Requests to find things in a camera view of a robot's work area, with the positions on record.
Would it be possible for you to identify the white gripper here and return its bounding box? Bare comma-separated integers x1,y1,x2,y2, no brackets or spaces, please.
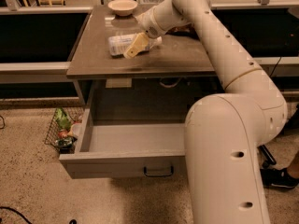
123,8,166,59

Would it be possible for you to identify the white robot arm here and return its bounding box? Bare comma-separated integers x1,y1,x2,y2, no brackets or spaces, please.
124,0,288,224

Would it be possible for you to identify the open grey top drawer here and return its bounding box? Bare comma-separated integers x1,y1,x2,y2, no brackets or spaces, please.
59,77,188,180

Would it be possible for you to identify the beige ceramic bowl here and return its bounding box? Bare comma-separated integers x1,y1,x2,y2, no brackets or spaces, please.
107,0,138,17

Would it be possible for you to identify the grey cabinet table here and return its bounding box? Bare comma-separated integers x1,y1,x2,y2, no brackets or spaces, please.
67,7,223,109

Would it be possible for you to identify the black wheeled stand base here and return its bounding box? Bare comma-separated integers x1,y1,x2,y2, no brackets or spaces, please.
259,145,277,169

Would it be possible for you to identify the black shoe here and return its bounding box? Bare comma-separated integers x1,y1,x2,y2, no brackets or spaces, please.
260,168,299,189

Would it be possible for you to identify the wire basket with items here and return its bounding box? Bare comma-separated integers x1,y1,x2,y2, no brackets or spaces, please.
44,106,83,154

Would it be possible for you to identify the black drawer handle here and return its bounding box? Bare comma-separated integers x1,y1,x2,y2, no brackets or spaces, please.
143,166,174,177

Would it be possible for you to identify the black floor cable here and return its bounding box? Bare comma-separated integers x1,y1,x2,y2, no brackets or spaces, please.
0,205,34,224

